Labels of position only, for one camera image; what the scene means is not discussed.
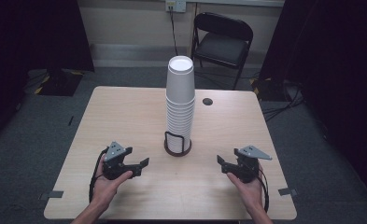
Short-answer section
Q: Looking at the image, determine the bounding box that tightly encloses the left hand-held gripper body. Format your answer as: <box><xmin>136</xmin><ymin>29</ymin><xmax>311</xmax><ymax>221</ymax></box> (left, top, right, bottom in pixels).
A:
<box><xmin>102</xmin><ymin>141</ymin><xmax>136</xmax><ymax>181</ymax></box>

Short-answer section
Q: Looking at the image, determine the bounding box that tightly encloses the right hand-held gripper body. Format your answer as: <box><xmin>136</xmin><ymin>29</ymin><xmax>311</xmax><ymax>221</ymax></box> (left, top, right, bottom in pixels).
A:
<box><xmin>233</xmin><ymin>145</ymin><xmax>273</xmax><ymax>184</ymax></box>

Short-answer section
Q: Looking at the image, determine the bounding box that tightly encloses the black wire cup holder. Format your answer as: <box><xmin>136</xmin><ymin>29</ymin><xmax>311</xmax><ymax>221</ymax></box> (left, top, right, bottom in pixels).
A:
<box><xmin>163</xmin><ymin>131</ymin><xmax>192</xmax><ymax>158</ymax></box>

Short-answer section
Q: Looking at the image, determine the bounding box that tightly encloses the stack of white paper cups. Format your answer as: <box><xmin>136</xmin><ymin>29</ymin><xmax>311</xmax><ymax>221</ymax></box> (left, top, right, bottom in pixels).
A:
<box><xmin>165</xmin><ymin>55</ymin><xmax>196</xmax><ymax>154</ymax></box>

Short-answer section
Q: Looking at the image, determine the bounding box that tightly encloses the person's right hand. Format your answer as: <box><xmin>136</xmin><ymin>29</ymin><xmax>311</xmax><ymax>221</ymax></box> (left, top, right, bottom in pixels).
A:
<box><xmin>226</xmin><ymin>162</ymin><xmax>266</xmax><ymax>217</ymax></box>

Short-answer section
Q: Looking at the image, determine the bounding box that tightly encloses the person's left hand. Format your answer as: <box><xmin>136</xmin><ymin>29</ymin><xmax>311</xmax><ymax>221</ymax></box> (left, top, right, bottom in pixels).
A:
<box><xmin>92</xmin><ymin>154</ymin><xmax>134</xmax><ymax>213</ymax></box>

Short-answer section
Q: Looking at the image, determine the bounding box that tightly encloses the grey tape strip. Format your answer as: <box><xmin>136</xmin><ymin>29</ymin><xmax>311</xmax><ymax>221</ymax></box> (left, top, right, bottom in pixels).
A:
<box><xmin>38</xmin><ymin>189</ymin><xmax>64</xmax><ymax>202</ymax></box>
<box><xmin>277</xmin><ymin>187</ymin><xmax>298</xmax><ymax>197</ymax></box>

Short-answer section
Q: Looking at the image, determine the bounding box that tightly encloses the black stand base yellow tape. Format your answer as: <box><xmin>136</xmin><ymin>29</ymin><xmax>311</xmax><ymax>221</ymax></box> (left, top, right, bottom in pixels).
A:
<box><xmin>34</xmin><ymin>68</ymin><xmax>85</xmax><ymax>97</ymax></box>

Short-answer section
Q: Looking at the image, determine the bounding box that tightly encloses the black folding chair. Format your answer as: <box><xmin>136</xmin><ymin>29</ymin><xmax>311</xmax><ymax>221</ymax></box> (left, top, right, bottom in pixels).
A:
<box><xmin>190</xmin><ymin>11</ymin><xmax>254</xmax><ymax>91</ymax></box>

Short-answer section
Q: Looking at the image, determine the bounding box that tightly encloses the black curtain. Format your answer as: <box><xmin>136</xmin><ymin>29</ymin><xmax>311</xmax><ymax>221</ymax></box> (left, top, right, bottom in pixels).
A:
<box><xmin>0</xmin><ymin>0</ymin><xmax>95</xmax><ymax>147</ymax></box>
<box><xmin>259</xmin><ymin>0</ymin><xmax>367</xmax><ymax>207</ymax></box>

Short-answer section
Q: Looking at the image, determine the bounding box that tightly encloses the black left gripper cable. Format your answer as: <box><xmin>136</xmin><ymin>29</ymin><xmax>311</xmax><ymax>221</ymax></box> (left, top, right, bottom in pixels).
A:
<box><xmin>88</xmin><ymin>147</ymin><xmax>110</xmax><ymax>203</ymax></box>

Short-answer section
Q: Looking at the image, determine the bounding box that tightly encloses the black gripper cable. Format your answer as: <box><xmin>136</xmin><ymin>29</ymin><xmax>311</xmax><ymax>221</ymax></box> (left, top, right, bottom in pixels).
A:
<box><xmin>257</xmin><ymin>167</ymin><xmax>270</xmax><ymax>214</ymax></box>
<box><xmin>88</xmin><ymin>147</ymin><xmax>110</xmax><ymax>203</ymax></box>

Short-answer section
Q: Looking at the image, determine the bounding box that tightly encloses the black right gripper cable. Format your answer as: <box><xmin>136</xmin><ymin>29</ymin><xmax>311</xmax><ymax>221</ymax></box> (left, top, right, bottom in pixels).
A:
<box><xmin>257</xmin><ymin>167</ymin><xmax>270</xmax><ymax>214</ymax></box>

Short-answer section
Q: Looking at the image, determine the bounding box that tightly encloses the black floor cable bundle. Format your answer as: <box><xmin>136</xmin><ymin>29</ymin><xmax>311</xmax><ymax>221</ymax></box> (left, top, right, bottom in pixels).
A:
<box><xmin>259</xmin><ymin>79</ymin><xmax>305</xmax><ymax>123</ymax></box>

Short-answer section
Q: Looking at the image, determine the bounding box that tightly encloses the black power cable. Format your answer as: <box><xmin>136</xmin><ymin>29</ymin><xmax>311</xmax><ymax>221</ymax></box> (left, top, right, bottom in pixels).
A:
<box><xmin>169</xmin><ymin>7</ymin><xmax>180</xmax><ymax>57</ymax></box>

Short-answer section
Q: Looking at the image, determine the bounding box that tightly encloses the white wall outlet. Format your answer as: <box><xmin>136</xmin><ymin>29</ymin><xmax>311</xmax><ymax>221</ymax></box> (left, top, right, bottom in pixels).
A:
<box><xmin>164</xmin><ymin>0</ymin><xmax>188</xmax><ymax>14</ymax></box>

